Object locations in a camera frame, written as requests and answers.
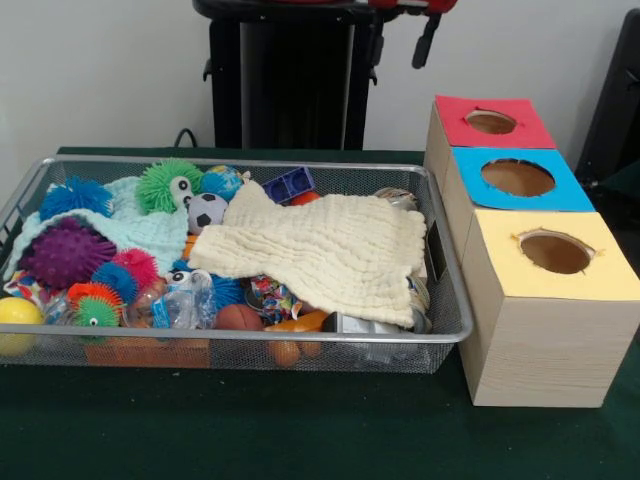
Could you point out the black chair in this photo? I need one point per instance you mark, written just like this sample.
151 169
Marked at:
620 100

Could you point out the small soccer ball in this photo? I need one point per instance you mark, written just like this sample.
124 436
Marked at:
205 212

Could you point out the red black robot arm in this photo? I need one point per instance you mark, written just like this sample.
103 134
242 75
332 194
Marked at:
440 6

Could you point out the small brown basketball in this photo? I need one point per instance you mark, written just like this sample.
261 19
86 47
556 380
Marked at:
237 317

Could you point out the shallow mesh bin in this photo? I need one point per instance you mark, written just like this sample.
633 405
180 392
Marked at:
240 334

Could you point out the wooden box with three holes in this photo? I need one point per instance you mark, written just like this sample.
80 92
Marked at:
550 350

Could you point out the globe print ball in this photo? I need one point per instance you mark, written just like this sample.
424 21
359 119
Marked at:
220 182

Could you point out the blue puffer ball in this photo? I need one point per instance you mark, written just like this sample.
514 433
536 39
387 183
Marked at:
75 197

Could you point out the cream knitted cloth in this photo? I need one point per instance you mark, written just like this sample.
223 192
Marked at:
310 240

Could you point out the yellow smooth ball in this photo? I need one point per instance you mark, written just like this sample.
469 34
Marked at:
17 315

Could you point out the purple spiky ball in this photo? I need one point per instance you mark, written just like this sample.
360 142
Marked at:
65 255

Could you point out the green puffer ball with eyes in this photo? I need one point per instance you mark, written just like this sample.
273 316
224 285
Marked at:
155 187

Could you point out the mint knitted cloth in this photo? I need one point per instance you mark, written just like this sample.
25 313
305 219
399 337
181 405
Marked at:
150 230

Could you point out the blue building block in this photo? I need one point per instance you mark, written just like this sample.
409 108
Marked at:
287 185

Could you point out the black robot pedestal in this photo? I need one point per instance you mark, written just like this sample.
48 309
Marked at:
300 75

